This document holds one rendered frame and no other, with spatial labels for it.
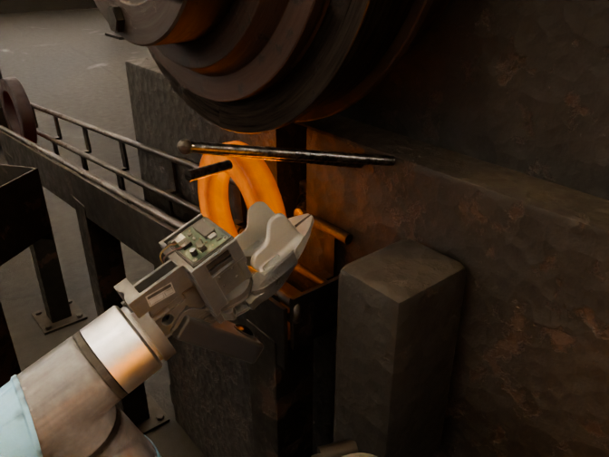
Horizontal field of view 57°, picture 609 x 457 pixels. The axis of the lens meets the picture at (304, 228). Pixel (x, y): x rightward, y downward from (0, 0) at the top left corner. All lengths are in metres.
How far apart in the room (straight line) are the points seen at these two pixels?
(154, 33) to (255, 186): 0.20
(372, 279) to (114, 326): 0.23
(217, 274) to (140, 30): 0.23
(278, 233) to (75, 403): 0.24
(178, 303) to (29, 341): 1.36
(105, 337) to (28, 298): 1.57
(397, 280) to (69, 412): 0.30
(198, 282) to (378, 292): 0.16
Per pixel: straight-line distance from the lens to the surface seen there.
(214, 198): 0.76
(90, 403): 0.54
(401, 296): 0.48
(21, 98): 1.61
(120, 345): 0.53
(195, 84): 0.62
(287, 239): 0.59
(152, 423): 1.51
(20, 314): 2.03
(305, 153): 0.53
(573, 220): 0.48
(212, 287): 0.54
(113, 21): 0.59
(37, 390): 0.54
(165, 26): 0.51
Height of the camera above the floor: 1.06
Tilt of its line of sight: 27 degrees down
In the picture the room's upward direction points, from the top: straight up
